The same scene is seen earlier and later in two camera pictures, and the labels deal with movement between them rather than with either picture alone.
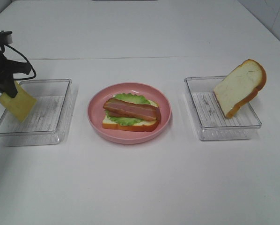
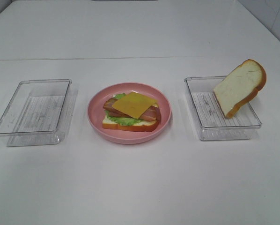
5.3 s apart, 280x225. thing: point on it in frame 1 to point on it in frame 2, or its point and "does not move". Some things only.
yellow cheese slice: [20, 106] to [135, 104]
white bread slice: [146, 126] does not move
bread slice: [239, 86] does not move
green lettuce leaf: [131, 98] does not move
